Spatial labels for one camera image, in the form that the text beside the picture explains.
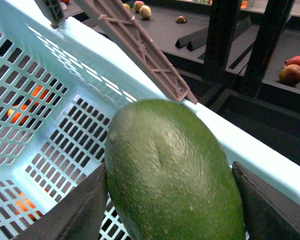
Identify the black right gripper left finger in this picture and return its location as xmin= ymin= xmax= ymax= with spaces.
xmin=14 ymin=163 xmax=108 ymax=240

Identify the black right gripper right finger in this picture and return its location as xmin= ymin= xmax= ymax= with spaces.
xmin=231 ymin=161 xmax=300 ymax=240

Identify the green avocado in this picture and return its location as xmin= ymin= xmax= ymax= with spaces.
xmin=105 ymin=99 xmax=246 ymax=240

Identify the light blue plastic basket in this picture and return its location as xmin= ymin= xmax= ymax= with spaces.
xmin=0 ymin=0 xmax=300 ymax=240

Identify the brown basket handle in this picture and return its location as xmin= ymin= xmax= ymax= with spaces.
xmin=41 ymin=0 xmax=198 ymax=105

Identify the red green mango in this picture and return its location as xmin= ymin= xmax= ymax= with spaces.
xmin=279 ymin=64 xmax=300 ymax=86

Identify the black triangular divider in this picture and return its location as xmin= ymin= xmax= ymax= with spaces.
xmin=175 ymin=27 xmax=209 ymax=51

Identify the green red apple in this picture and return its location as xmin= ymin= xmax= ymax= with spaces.
xmin=139 ymin=5 xmax=152 ymax=19
xmin=133 ymin=0 xmax=145 ymax=13

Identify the brown fruit on shelf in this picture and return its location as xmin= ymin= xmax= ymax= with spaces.
xmin=175 ymin=15 xmax=188 ymax=24

